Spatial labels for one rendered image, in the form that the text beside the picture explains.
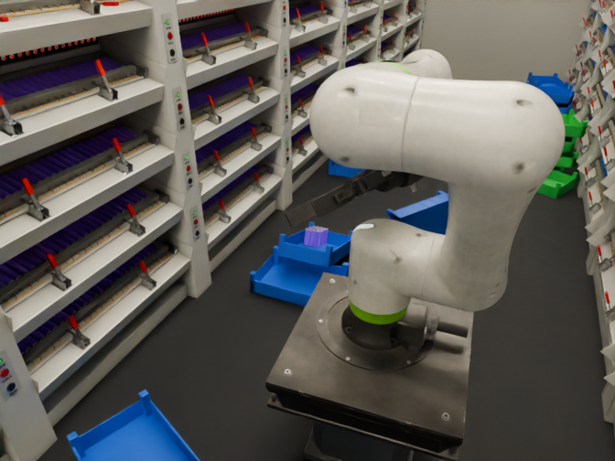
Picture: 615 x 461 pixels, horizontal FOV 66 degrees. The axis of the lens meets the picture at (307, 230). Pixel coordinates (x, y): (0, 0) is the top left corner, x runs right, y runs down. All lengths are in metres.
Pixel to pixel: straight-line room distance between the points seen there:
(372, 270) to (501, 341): 0.83
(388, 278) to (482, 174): 0.41
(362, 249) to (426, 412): 0.31
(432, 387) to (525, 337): 0.77
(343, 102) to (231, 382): 1.04
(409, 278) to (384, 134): 0.40
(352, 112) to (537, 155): 0.19
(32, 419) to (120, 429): 0.21
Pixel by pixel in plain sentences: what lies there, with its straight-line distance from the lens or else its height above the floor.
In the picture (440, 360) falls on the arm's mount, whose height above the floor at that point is 0.35.
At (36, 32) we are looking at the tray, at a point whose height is 0.92.
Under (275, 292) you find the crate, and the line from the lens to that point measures 1.68.
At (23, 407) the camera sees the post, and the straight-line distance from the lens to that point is 1.32.
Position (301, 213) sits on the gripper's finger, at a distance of 0.91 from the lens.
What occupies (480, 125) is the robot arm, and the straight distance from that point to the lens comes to 0.53.
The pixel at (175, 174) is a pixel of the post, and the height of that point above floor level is 0.47.
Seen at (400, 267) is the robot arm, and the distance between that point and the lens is 0.88.
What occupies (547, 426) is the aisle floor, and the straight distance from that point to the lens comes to 1.47.
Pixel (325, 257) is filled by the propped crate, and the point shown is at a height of 0.13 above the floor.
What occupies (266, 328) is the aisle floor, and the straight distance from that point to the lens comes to 1.58.
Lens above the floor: 1.07
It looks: 31 degrees down
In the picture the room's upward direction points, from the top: straight up
